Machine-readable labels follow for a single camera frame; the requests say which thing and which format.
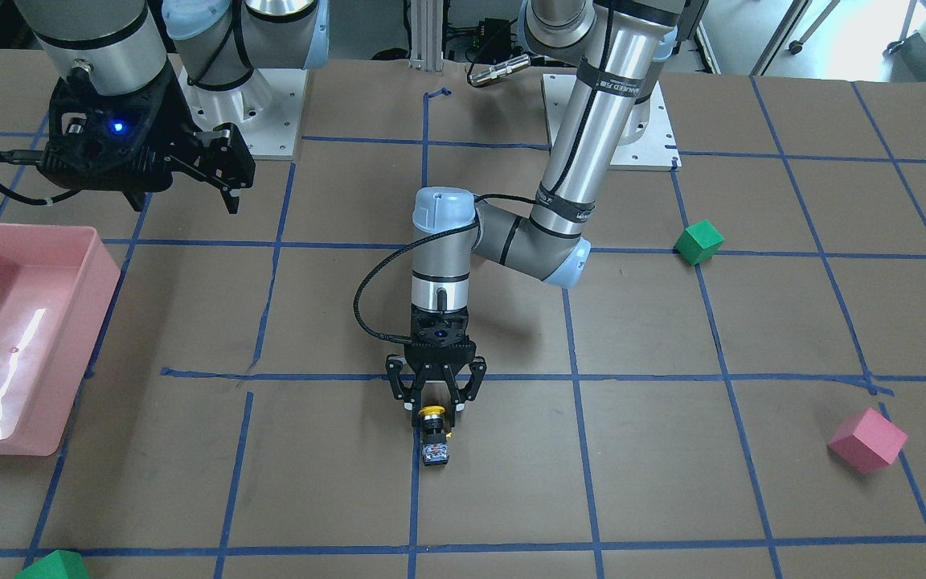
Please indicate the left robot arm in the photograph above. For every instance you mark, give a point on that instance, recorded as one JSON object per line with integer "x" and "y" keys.
{"x": 613, "y": 45}

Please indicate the green cube near left arm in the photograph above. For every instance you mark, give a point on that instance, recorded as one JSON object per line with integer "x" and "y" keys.
{"x": 698, "y": 242}

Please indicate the black power adapter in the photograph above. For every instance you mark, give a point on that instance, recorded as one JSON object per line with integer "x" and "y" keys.
{"x": 493, "y": 40}

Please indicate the pink cube far side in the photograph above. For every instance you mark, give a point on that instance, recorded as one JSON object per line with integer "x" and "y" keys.
{"x": 868, "y": 441}

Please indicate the green cube table edge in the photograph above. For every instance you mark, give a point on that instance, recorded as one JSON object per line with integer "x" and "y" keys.
{"x": 59, "y": 564}

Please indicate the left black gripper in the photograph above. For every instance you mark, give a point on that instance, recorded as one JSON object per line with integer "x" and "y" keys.
{"x": 440, "y": 378}

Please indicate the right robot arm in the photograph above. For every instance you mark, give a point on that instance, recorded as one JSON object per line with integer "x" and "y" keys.
{"x": 218, "y": 43}

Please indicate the pink plastic bin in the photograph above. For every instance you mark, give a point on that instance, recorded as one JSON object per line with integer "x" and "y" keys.
{"x": 56, "y": 283}

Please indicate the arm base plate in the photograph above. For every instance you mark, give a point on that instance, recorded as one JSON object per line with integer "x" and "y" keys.
{"x": 267, "y": 108}
{"x": 647, "y": 143}

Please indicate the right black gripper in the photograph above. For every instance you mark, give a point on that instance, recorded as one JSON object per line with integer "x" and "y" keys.
{"x": 176, "y": 133}

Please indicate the aluminium frame post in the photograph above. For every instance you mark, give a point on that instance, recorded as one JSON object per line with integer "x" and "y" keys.
{"x": 426, "y": 24}

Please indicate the yellow push button switch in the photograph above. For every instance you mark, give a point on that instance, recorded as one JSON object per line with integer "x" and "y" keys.
{"x": 435, "y": 435}

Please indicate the silver cable connector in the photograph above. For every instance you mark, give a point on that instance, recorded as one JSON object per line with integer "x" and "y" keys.
{"x": 497, "y": 72}

